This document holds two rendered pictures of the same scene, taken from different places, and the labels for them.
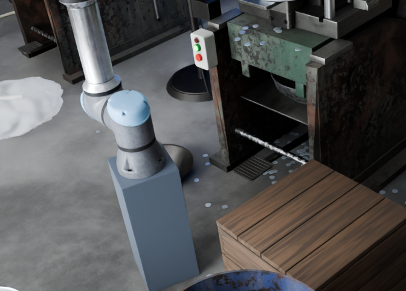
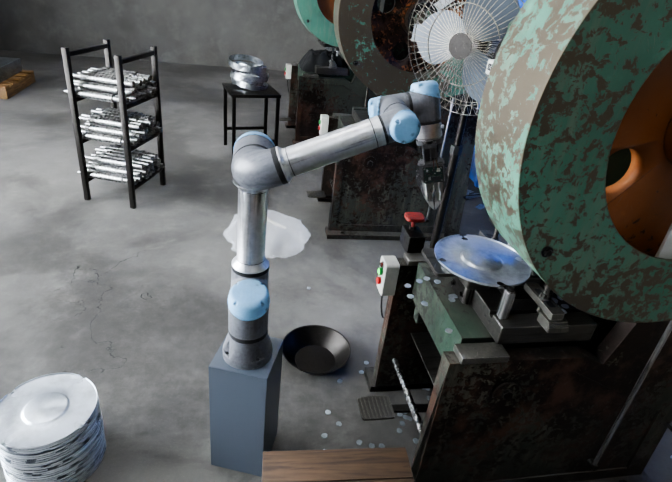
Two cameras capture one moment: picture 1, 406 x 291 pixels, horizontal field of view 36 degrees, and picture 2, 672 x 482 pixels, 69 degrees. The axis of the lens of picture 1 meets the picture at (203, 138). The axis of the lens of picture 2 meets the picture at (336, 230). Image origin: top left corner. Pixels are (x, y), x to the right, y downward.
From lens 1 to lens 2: 76 cm
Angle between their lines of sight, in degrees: 21
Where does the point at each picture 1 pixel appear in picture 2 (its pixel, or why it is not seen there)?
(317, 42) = (474, 335)
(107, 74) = (252, 259)
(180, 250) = (249, 447)
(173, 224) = (248, 421)
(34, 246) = (180, 355)
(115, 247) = not seen: hidden behind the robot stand
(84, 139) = (293, 288)
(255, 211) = (303, 467)
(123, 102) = (244, 292)
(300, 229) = not seen: outside the picture
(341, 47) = (492, 355)
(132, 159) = (231, 345)
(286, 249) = not seen: outside the picture
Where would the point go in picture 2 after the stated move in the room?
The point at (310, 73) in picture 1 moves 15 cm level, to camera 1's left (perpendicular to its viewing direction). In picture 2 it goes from (444, 363) to (393, 342)
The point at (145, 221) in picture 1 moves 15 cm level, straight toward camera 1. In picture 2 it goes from (222, 404) to (195, 443)
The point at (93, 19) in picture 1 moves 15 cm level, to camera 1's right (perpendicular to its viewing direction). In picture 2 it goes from (253, 206) to (299, 222)
